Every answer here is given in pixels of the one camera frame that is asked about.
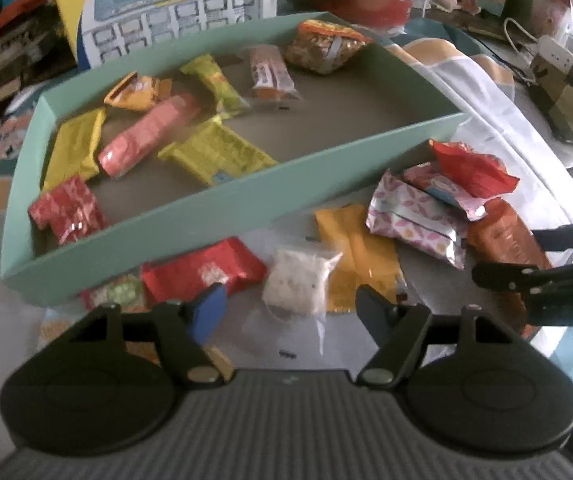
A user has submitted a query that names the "yellow white toy box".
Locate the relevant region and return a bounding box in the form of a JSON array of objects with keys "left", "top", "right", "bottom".
[{"left": 44, "top": 0, "right": 280, "bottom": 68}]

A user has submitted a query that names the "mint green cardboard box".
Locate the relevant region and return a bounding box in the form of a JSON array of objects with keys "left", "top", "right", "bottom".
[{"left": 0, "top": 10, "right": 467, "bottom": 308}]

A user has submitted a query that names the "small green snack packet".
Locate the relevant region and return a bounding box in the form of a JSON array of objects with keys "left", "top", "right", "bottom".
[{"left": 80, "top": 274, "right": 148, "bottom": 311}]

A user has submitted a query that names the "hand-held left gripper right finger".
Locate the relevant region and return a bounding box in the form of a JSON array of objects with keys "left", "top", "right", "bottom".
[{"left": 355, "top": 284, "right": 542, "bottom": 388}]

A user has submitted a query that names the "stack of books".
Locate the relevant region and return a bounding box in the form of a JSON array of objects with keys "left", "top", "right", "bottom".
[{"left": 0, "top": 15, "right": 62, "bottom": 116}]

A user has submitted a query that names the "white power strip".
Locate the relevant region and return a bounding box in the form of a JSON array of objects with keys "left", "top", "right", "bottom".
[{"left": 537, "top": 35, "right": 573, "bottom": 62}]

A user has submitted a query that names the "white rice cake packet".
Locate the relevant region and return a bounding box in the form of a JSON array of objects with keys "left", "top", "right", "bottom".
[{"left": 261, "top": 246, "right": 343, "bottom": 317}]

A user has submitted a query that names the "shiny red packet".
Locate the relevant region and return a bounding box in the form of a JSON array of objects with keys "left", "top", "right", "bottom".
[{"left": 141, "top": 237, "right": 268, "bottom": 306}]

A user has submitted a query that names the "red white patterned packet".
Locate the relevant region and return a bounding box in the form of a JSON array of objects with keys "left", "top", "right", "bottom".
[{"left": 27, "top": 175, "right": 110, "bottom": 247}]

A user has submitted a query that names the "pink translucent snack packet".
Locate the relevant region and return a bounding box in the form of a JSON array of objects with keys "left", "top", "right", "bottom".
[{"left": 97, "top": 92, "right": 202, "bottom": 179}]

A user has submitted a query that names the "yellow green snack packet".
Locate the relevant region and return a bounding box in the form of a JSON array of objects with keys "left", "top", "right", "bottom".
[
  {"left": 180, "top": 54, "right": 252, "bottom": 120},
  {"left": 157, "top": 119, "right": 278, "bottom": 187}
]

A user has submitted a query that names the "yellow orange snack packet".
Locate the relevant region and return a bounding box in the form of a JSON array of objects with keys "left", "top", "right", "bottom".
[{"left": 314, "top": 204, "right": 407, "bottom": 315}]

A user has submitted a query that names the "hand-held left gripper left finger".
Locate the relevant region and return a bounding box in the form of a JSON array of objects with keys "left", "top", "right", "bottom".
[{"left": 41, "top": 282, "right": 237, "bottom": 388}]

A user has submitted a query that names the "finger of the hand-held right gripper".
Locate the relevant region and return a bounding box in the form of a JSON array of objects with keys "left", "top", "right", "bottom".
[
  {"left": 471, "top": 255, "right": 573, "bottom": 295},
  {"left": 531, "top": 217, "right": 573, "bottom": 256}
]

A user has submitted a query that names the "gold orange snack packet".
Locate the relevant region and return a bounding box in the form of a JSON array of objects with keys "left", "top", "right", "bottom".
[{"left": 104, "top": 72, "right": 173, "bottom": 112}]

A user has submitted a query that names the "orange fries snack packet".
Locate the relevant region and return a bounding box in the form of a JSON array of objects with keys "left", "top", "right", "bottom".
[{"left": 284, "top": 19, "right": 373, "bottom": 77}]

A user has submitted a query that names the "clear brown biscuit bar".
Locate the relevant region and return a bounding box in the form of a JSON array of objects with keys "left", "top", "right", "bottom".
[{"left": 244, "top": 45, "right": 301, "bottom": 103}]

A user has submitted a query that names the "red snack packet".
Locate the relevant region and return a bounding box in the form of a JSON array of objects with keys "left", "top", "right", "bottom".
[{"left": 429, "top": 140, "right": 521, "bottom": 198}]

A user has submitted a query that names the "pink patterned snack packet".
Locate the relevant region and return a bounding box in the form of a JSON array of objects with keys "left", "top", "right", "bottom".
[
  {"left": 401, "top": 162, "right": 488, "bottom": 222},
  {"left": 365, "top": 169, "right": 470, "bottom": 271}
]

